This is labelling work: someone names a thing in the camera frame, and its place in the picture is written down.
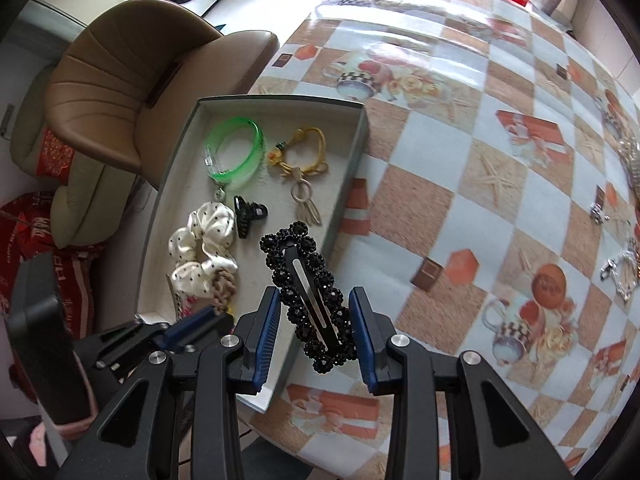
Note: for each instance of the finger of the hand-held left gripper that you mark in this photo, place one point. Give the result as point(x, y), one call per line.
point(195, 324)

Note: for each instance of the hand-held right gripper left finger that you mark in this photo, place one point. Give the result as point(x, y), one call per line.
point(266, 330)

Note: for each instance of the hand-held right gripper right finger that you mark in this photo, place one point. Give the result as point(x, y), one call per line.
point(358, 332)

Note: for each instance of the black beaded hair clip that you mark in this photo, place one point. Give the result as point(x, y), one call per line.
point(310, 270)

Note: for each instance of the white polka dot scrunchie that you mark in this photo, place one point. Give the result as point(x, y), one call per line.
point(205, 240)

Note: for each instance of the grey shallow tray box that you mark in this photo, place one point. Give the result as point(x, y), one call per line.
point(330, 160)

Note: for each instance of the green translucent bangle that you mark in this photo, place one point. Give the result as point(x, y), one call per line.
point(257, 145)

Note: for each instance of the pink cloth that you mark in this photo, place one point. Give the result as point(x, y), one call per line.
point(45, 442)

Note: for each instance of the red printed blanket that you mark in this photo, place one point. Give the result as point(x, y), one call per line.
point(35, 230)

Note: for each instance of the small black claw clip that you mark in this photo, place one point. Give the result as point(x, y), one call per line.
point(247, 215)

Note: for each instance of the red patterned cushion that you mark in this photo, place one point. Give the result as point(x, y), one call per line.
point(55, 155)

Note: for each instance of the checkered printed tablecloth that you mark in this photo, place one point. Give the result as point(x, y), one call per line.
point(475, 160)

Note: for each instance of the brown leather armchair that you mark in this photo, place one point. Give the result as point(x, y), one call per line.
point(110, 80)

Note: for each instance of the silver rhinestone hair clip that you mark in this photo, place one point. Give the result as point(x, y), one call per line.
point(598, 211)

